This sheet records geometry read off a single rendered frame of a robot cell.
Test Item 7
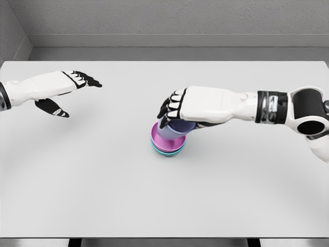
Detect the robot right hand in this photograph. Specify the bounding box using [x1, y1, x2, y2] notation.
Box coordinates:
[156, 86, 235, 129]

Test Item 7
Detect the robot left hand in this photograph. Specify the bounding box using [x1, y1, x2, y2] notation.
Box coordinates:
[25, 70, 103, 119]

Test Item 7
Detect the lavender cup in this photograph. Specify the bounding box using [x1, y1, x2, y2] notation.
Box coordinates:
[157, 117, 197, 140]

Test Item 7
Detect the pink bowl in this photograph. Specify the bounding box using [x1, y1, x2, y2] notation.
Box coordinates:
[150, 121, 187, 152]

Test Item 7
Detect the teal bowl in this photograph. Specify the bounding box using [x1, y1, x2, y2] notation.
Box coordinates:
[151, 142, 186, 157]

